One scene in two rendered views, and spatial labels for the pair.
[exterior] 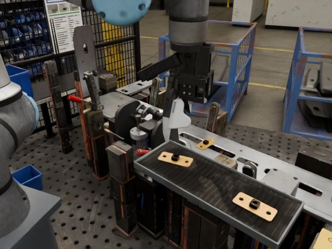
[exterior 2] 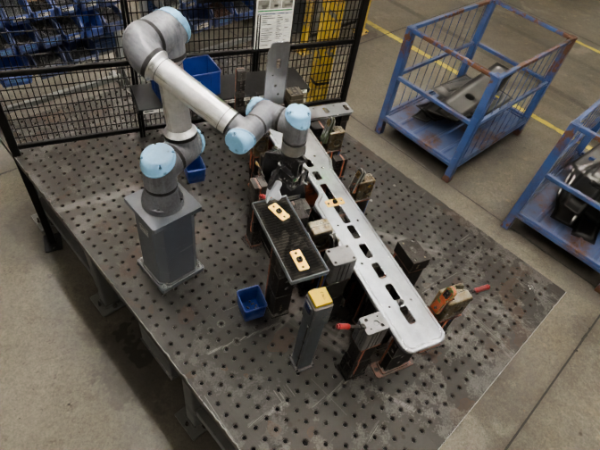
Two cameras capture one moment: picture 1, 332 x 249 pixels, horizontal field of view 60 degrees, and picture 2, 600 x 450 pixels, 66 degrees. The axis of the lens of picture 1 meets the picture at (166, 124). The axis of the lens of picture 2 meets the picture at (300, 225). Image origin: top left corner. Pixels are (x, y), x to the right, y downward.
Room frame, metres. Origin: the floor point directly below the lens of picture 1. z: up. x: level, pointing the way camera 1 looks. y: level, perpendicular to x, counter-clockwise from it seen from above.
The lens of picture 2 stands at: (-0.49, -0.43, 2.38)
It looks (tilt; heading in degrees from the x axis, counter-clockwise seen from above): 48 degrees down; 16
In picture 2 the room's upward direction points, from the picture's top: 11 degrees clockwise
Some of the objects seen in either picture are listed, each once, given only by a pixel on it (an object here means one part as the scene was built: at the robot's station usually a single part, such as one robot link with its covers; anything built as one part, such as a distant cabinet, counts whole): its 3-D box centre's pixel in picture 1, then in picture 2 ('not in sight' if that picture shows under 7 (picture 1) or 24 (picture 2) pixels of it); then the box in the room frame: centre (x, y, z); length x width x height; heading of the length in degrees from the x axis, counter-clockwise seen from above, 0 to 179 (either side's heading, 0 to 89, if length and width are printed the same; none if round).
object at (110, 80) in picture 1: (109, 105); (290, 120); (1.50, 0.32, 0.88); 0.08 x 0.08 x 0.36; 49
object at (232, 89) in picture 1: (209, 69); (470, 87); (3.33, -0.53, 0.47); 1.20 x 0.80 x 0.95; 157
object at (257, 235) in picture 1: (211, 183); (287, 237); (0.51, -0.10, 1.16); 0.37 x 0.14 x 0.02; 49
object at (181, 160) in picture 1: (175, 157); (279, 211); (0.59, -0.02, 1.17); 0.08 x 0.04 x 0.01; 67
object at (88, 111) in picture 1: (97, 145); (257, 162); (1.10, 0.31, 0.88); 0.07 x 0.06 x 0.35; 139
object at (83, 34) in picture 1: (86, 61); (276, 75); (1.40, 0.39, 1.17); 0.12 x 0.01 x 0.34; 139
